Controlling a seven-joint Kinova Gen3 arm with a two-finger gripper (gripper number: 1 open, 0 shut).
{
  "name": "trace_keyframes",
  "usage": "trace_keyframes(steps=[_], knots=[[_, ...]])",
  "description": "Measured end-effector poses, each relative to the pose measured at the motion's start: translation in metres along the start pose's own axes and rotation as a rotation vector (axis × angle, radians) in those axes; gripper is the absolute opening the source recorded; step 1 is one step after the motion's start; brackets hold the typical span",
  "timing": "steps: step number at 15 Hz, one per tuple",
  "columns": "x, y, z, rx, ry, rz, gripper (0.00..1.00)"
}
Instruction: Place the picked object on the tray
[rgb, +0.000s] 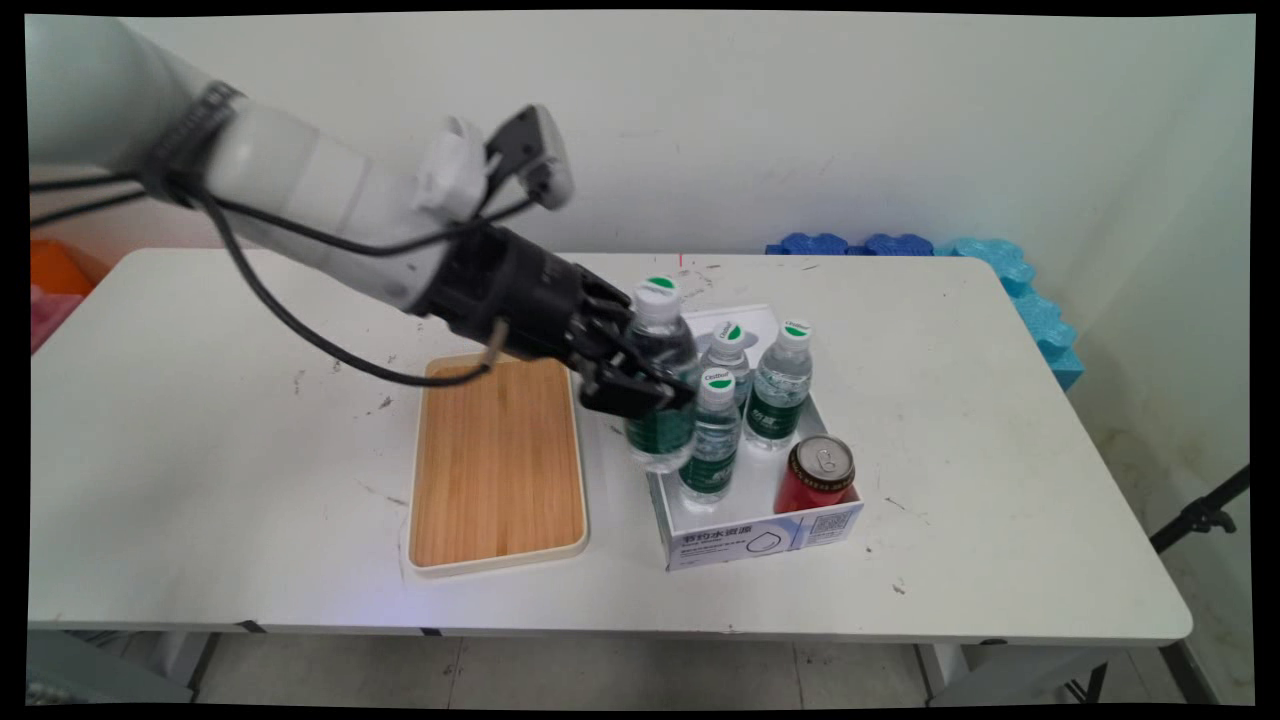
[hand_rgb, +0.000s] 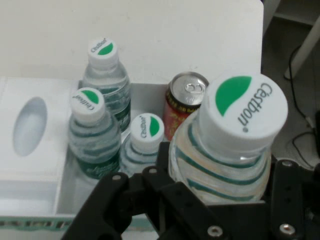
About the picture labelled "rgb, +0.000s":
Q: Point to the light blue foam mat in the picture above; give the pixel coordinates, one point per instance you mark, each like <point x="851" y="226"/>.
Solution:
<point x="1030" y="300"/>

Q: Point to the orange box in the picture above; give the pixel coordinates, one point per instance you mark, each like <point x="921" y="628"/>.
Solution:
<point x="60" y="268"/>

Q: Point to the red soda can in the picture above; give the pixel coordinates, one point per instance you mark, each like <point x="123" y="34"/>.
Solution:
<point x="815" y="480"/>

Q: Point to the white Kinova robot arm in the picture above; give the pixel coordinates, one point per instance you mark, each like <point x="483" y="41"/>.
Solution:
<point x="280" y="185"/>

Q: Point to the wooden tray with cream rim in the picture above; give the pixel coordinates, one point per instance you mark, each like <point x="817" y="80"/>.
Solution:
<point x="497" y="460"/>

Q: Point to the pink box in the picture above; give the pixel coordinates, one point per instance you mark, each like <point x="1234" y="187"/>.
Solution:
<point x="48" y="318"/>

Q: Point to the white cardboard box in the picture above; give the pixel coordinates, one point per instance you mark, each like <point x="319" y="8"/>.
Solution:
<point x="770" y="535"/>

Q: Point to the black tripod leg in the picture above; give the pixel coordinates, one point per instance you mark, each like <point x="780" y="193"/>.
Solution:
<point x="1195" y="518"/>

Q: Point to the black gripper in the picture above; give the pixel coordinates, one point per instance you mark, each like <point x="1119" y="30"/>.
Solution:
<point x="520" y="300"/>

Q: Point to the green label water bottle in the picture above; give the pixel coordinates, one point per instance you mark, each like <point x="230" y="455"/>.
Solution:
<point x="778" y="395"/>
<point x="665" y="345"/>
<point x="730" y="350"/>
<point x="712" y="450"/>

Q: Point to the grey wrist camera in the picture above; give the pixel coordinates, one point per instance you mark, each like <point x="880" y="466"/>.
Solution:
<point x="535" y="150"/>

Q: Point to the white table leg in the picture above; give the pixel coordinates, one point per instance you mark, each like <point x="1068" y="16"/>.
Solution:
<point x="185" y="660"/>

